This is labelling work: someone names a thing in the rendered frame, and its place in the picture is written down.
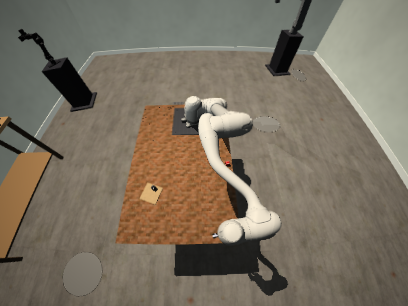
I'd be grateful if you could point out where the tan square mat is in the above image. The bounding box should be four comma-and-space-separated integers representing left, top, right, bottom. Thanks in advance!
140, 183, 163, 205

